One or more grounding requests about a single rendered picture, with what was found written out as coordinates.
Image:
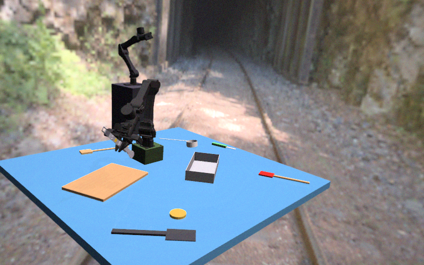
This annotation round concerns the yellow flat disc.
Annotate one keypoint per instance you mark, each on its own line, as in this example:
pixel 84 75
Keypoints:
pixel 177 213

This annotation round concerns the light wooden board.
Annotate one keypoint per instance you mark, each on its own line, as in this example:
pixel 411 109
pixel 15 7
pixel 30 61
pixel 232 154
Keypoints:
pixel 105 182

